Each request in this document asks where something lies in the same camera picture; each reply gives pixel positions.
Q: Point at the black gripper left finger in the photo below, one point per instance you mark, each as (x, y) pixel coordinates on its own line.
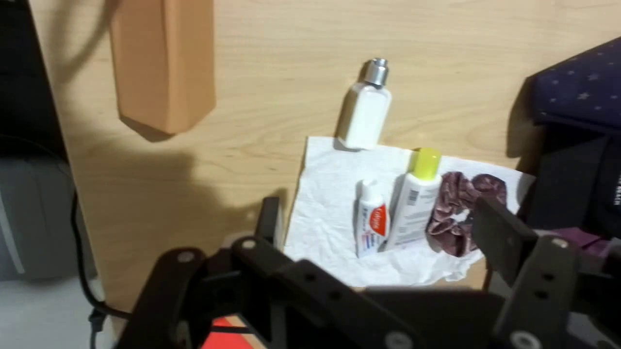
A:
(259, 297)

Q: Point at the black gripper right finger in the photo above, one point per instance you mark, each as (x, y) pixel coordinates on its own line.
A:
(550, 291)

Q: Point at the wooden block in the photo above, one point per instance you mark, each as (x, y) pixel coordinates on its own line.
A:
(162, 64)

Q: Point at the red plastic object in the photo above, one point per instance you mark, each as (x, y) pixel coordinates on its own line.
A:
(226, 329)

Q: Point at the maroon garment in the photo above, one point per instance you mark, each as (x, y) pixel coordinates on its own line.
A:
(585, 240)

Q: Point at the clear bag with red contents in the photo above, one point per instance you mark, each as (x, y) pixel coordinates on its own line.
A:
(323, 213)

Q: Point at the black cap with logo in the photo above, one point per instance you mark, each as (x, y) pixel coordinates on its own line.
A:
(575, 180)

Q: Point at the maroon scrunchie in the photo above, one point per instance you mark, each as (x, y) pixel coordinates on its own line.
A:
(453, 215)

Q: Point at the small red white tube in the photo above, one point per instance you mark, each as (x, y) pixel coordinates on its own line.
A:
(371, 223)

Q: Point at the white tube yellow cap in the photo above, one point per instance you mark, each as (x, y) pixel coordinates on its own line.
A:
(414, 203)

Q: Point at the silver monitor stand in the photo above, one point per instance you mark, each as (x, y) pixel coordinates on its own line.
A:
(32, 219)

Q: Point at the black computer monitor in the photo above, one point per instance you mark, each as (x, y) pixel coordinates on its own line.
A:
(26, 77)

